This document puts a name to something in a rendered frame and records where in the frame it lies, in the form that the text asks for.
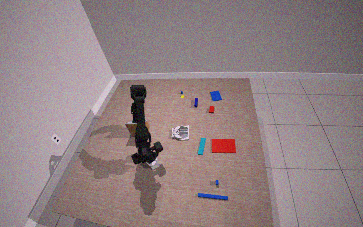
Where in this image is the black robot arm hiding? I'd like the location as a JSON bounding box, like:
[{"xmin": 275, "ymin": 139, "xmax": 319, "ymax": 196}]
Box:
[{"xmin": 130, "ymin": 85, "xmax": 157, "ymax": 164}]

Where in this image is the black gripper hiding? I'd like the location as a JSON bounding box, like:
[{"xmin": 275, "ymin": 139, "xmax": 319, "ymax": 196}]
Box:
[{"xmin": 131, "ymin": 142, "xmax": 163, "ymax": 165}]

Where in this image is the blue flat square plate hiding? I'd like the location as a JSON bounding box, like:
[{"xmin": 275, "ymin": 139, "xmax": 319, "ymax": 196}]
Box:
[{"xmin": 210, "ymin": 90, "xmax": 222, "ymax": 101}]

